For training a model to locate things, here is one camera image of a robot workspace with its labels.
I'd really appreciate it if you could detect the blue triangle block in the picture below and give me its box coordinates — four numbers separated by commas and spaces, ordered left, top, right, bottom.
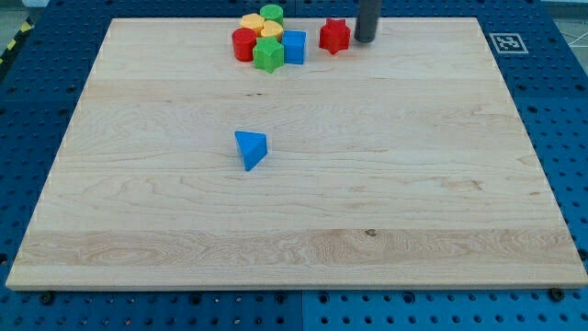
234, 131, 267, 171

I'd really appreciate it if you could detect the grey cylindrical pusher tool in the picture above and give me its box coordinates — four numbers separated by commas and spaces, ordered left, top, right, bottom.
354, 0, 382, 43

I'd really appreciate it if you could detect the red star block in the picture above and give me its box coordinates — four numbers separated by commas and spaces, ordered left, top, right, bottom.
319, 18, 350, 55

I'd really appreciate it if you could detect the light wooden board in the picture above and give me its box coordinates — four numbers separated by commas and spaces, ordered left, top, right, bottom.
6, 17, 587, 291

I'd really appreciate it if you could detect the yellow heart block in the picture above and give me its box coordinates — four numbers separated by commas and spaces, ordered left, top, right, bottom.
260, 20, 284, 42

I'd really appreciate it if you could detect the red cylinder block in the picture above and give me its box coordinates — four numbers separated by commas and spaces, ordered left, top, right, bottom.
232, 28, 257, 62

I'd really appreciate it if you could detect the blue cube block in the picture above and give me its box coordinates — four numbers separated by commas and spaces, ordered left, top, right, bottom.
282, 30, 306, 64

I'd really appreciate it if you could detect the green star block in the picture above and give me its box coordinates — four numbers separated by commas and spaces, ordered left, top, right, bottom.
253, 37, 285, 74

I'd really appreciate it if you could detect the white fiducial marker tag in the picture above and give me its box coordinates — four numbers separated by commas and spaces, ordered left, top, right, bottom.
490, 32, 528, 54

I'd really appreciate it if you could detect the green cylinder block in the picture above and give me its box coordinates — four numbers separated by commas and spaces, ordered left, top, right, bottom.
259, 4, 284, 25

